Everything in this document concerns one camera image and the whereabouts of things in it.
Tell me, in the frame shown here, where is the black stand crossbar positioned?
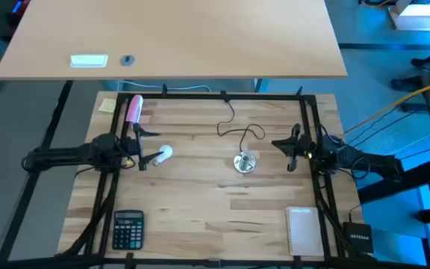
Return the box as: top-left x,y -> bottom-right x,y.
0,255 -> 430,269

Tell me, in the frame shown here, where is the black aluminium table frame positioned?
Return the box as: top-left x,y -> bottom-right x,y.
84,91 -> 350,262

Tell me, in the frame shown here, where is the black Netgear network switch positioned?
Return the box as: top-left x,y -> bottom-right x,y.
342,221 -> 375,255

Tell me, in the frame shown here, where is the dark floor cable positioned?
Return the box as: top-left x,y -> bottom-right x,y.
347,110 -> 420,146

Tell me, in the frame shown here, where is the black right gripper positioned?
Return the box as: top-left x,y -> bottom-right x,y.
271,124 -> 313,173

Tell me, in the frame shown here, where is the black calculator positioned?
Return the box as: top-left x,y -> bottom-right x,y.
112,209 -> 145,250

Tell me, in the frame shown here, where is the white spiral notebook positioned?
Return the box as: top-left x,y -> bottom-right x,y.
284,206 -> 325,257

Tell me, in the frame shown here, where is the black cable bundle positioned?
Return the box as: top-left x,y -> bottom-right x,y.
56,171 -> 119,259

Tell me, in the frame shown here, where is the white box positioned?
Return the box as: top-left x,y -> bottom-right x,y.
388,0 -> 430,33

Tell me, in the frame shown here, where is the light wooden desk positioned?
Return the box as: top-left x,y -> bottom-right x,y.
0,0 -> 349,81

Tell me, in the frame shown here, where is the pink stapler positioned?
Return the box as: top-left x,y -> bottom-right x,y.
125,94 -> 144,126

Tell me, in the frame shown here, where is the black stand beam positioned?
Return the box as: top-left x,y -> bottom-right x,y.
0,80 -> 75,262
356,160 -> 430,205

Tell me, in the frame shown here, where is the white cable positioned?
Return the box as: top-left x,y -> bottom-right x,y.
117,80 -> 212,93

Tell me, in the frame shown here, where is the white lightbulb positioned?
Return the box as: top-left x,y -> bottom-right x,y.
152,144 -> 174,167

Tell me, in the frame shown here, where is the chrome lamp socket base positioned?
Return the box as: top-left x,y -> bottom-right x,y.
232,151 -> 257,175

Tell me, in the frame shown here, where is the yellow sticky note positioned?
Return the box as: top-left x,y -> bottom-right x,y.
98,98 -> 117,114

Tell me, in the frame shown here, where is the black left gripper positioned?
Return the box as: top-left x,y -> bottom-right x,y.
119,124 -> 164,172

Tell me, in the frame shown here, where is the person's foot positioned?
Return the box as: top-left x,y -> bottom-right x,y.
390,75 -> 425,93

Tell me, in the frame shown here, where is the black lamp power cord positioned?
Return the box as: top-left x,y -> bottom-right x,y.
216,89 -> 267,154

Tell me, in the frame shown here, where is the yellow cable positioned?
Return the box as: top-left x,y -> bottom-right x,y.
343,78 -> 430,135

